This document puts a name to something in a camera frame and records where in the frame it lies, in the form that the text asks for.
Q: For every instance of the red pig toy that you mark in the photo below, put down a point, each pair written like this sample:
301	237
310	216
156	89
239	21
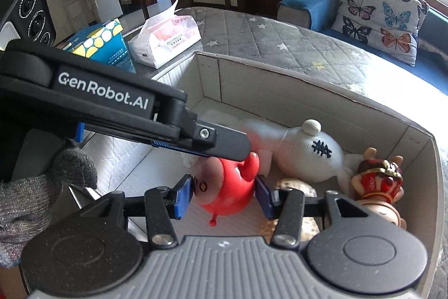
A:
227	190

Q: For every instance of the blue sofa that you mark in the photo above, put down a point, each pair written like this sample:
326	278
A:
308	6

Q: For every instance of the dark cardboard box white inside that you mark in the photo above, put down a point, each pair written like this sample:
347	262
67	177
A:
350	103

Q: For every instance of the white plush rabbit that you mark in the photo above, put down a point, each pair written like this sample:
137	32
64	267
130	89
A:
308	155

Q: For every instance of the beige brown patterned toy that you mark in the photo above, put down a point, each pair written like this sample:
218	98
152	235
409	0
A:
295	185

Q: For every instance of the red costume figurine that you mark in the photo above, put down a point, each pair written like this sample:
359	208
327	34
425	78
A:
379	180

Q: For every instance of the blue yellow-dotted tissue box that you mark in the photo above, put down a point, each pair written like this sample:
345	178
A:
101	39

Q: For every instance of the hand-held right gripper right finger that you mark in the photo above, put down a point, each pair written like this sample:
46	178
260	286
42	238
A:
264	197

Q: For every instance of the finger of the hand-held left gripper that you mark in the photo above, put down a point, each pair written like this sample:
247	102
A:
224	143

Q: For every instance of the grey quilted star desktop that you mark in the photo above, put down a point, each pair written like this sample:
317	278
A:
280	36

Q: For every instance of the person's left hand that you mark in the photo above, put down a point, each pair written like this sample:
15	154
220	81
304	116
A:
31	204

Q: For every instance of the white pink tissue pack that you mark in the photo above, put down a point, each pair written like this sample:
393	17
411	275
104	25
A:
168	36

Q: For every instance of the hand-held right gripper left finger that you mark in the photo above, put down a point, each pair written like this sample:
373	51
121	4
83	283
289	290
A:
182	195

